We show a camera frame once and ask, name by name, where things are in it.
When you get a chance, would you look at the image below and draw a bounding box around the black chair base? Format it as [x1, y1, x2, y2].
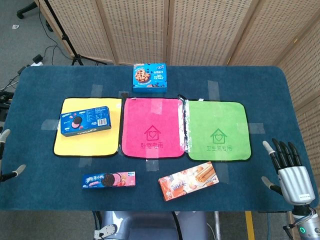
[16, 0, 49, 20]

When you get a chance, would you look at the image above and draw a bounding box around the pink cloth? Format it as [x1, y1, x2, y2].
[120, 97, 186, 159]

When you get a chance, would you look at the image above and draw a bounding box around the crinkled silver tape strip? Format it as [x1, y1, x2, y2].
[177, 94, 191, 154]

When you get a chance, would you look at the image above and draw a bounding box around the wicker folding screen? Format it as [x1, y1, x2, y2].
[34, 0, 320, 173]

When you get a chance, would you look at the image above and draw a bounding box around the green cloth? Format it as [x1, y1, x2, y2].
[186, 99, 252, 162]

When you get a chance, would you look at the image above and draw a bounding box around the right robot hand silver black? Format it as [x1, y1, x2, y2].
[261, 138, 316, 206]

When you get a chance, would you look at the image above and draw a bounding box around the pink-blue Oreo pack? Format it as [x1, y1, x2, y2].
[81, 171, 137, 190]

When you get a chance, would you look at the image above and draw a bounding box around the clear tape strip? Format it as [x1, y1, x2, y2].
[40, 119, 62, 131]
[78, 156, 96, 169]
[215, 162, 230, 184]
[146, 158, 160, 172]
[207, 79, 221, 102]
[248, 122, 266, 135]
[89, 84, 104, 99]

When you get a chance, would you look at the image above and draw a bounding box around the blue chocolate chip cookie box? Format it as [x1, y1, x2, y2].
[132, 62, 168, 94]

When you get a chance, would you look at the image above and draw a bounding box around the dark blue table mat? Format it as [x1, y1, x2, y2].
[0, 65, 320, 212]

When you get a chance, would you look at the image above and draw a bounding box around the orange egg roll box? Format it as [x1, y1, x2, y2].
[158, 161, 220, 202]

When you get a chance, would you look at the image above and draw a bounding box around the black tripod stand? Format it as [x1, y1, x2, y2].
[43, 0, 108, 67]

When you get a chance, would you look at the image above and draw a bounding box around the metal table leg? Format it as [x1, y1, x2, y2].
[214, 211, 222, 240]

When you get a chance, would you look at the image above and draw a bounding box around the yellow cloth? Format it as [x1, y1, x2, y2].
[53, 97, 123, 158]

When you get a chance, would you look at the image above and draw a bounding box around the yellow floor tape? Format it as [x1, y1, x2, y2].
[245, 211, 255, 240]

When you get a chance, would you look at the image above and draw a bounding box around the grey robot torso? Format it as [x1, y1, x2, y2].
[93, 211, 208, 240]

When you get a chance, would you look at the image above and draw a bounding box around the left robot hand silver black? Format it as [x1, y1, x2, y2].
[0, 128, 27, 183]

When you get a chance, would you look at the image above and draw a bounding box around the large blue Oreo box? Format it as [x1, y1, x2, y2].
[60, 105, 112, 138]

